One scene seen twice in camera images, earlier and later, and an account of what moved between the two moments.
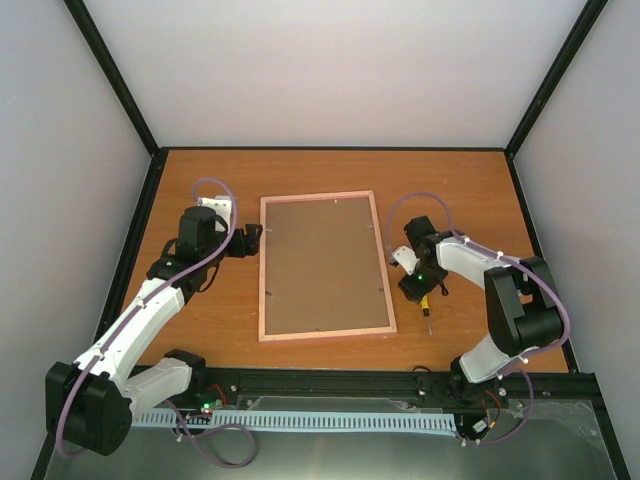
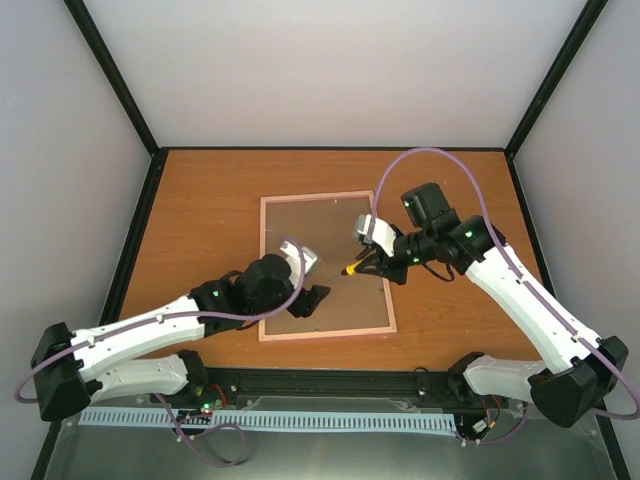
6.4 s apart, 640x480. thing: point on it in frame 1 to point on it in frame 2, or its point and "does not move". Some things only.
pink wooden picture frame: (262, 337) does not move
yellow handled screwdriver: (424, 304) to (349, 270)
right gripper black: (414, 292) to (387, 268)
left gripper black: (252, 240) to (306, 300)
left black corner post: (113, 72) does not move
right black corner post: (565, 59) does not move
